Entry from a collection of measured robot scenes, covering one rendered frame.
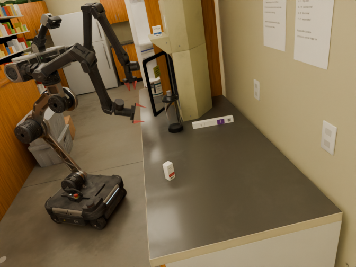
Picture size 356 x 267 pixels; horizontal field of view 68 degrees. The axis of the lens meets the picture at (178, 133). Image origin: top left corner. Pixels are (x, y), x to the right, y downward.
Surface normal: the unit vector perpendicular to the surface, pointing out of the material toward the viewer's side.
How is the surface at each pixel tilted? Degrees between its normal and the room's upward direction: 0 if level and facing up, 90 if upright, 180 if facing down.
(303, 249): 90
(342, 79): 90
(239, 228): 0
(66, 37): 90
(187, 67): 90
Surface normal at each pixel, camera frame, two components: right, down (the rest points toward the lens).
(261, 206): -0.16, -0.88
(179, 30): 0.15, 0.43
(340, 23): -0.98, 0.21
